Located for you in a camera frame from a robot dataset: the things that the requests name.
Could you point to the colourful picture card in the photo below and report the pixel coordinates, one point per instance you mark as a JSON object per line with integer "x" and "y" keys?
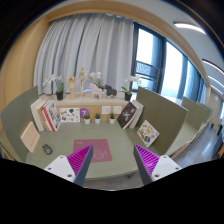
{"x": 70, "y": 114}

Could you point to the small potted plant left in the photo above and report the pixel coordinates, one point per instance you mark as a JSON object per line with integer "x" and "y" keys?
{"x": 87, "y": 118}

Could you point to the green right desk partition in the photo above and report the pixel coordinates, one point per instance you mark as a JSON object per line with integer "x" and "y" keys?
{"x": 164, "y": 115}

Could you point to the small potted plant middle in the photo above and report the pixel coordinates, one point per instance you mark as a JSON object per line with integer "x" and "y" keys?
{"x": 97, "y": 118}

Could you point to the green desk partition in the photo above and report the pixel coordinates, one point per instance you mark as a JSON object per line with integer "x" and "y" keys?
{"x": 15, "y": 117}
{"x": 164, "y": 115}

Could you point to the black wooden horse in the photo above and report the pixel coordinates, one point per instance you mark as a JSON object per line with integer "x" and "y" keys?
{"x": 110, "y": 91}

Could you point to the white orchid black pot left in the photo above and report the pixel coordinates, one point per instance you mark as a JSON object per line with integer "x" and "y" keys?
{"x": 59, "y": 85}

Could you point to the colourful illustrated book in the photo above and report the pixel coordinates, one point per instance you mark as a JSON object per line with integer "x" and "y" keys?
{"x": 147, "y": 133}

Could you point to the small potted plant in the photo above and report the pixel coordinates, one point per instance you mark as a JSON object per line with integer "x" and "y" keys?
{"x": 87, "y": 118}
{"x": 97, "y": 118}
{"x": 112, "y": 118}

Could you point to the wooden hand model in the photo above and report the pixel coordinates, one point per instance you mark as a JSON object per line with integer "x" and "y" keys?
{"x": 71, "y": 81}

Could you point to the dark grey computer mouse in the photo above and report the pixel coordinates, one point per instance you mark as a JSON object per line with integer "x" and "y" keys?
{"x": 47, "y": 149}

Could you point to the white wall socket plate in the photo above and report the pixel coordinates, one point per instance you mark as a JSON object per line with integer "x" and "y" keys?
{"x": 106, "y": 110}

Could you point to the small potted plant right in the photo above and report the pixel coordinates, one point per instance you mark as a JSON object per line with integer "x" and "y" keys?
{"x": 112, "y": 118}

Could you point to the grey curtain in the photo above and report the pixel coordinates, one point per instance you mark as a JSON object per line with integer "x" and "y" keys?
{"x": 85, "y": 42}

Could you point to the black cover book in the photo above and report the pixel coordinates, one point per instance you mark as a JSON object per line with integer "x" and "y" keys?
{"x": 126, "y": 115}

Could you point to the white orchid black pot right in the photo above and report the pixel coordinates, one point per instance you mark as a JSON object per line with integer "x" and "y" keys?
{"x": 128, "y": 91}

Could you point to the red and white book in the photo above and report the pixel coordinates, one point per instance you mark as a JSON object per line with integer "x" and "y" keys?
{"x": 51, "y": 115}

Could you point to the pink wooden horse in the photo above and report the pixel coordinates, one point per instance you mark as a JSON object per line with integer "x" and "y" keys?
{"x": 96, "y": 92}

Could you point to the purple round number sign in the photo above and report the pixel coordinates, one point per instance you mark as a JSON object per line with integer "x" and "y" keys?
{"x": 83, "y": 112}

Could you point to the white upright book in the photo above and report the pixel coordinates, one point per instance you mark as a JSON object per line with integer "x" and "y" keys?
{"x": 36, "y": 116}

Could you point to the white orchid black pot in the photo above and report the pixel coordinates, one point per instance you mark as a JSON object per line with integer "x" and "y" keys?
{"x": 59, "y": 85}
{"x": 128, "y": 91}

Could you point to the beige leaning book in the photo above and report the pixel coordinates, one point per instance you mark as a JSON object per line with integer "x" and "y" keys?
{"x": 30, "y": 137}

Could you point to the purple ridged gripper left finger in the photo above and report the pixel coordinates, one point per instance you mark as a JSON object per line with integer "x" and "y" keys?
{"x": 73, "y": 167}

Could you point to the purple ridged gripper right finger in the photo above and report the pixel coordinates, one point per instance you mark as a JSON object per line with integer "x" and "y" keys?
{"x": 153, "y": 167}

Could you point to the white orchid centre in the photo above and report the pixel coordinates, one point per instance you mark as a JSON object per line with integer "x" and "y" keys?
{"x": 96, "y": 76}

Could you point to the pink mouse pad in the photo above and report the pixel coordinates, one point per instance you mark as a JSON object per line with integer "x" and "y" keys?
{"x": 101, "y": 150}

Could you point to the wooden mannequin figure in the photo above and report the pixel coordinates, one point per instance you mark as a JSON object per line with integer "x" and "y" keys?
{"x": 82, "y": 77}

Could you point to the green left desk partition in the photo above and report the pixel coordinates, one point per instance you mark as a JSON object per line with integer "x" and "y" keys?
{"x": 15, "y": 117}

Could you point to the wooden desk shelf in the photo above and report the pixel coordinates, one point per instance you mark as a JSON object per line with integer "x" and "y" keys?
{"x": 87, "y": 101}

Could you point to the white book behind black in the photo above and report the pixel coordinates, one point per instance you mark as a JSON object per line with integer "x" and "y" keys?
{"x": 138, "y": 113}

